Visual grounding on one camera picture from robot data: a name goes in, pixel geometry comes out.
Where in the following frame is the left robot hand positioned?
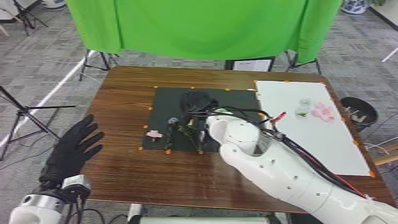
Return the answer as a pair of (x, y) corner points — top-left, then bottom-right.
(38, 114), (107, 185)

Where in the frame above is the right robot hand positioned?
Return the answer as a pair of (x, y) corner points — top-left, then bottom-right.
(180, 89), (221, 117)

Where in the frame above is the dark mat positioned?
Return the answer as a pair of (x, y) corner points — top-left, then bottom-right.
(141, 86), (264, 155)

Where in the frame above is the blue flower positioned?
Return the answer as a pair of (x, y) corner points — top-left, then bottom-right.
(164, 116), (182, 153)

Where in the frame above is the green sprig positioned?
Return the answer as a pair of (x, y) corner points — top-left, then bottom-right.
(177, 122), (207, 155)

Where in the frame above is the pink flower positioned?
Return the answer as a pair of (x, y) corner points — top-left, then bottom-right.
(145, 129), (166, 142)
(312, 102), (338, 123)

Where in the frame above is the black tripod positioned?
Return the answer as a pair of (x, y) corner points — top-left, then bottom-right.
(0, 85), (79, 162)

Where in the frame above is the white flower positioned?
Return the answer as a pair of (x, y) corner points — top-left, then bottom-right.
(294, 97), (315, 118)

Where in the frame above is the black cloth stand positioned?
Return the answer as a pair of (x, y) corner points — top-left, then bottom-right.
(79, 49), (122, 82)

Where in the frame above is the white sheet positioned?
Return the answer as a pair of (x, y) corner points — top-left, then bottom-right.
(253, 80), (377, 178)

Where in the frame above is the black bin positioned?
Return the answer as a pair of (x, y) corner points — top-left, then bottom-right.
(340, 96), (381, 132)

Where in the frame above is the pale grey bar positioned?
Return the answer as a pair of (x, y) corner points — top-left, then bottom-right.
(139, 216), (273, 224)

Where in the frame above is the blue and white vase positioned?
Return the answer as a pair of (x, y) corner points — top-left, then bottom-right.
(340, 0), (372, 16)

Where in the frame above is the black cable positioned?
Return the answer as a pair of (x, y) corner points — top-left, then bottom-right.
(187, 107), (289, 135)

